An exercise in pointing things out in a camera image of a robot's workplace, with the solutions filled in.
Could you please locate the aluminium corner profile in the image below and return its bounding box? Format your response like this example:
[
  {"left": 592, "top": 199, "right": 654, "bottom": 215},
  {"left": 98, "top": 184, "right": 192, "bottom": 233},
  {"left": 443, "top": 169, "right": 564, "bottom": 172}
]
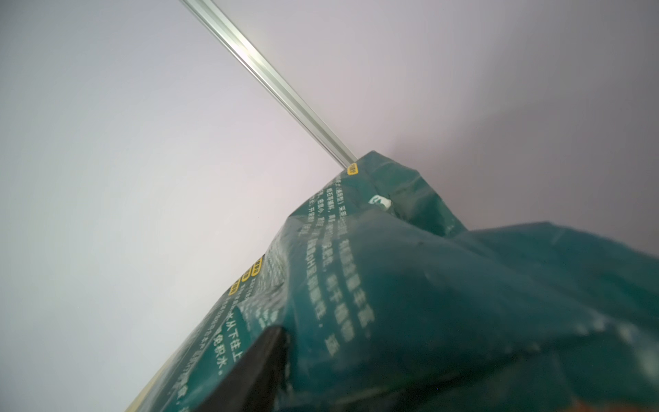
[{"left": 182, "top": 0, "right": 357, "bottom": 168}]

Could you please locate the green yellow large fertilizer bag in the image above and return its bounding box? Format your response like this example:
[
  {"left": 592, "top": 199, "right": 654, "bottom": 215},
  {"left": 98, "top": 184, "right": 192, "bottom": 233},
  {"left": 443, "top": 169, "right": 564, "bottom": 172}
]
[{"left": 134, "top": 152, "right": 658, "bottom": 411}]

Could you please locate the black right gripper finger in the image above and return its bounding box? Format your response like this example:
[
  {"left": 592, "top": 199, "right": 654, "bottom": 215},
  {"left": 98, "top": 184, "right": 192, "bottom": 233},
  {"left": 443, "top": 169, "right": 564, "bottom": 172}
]
[{"left": 196, "top": 325, "right": 288, "bottom": 412}]

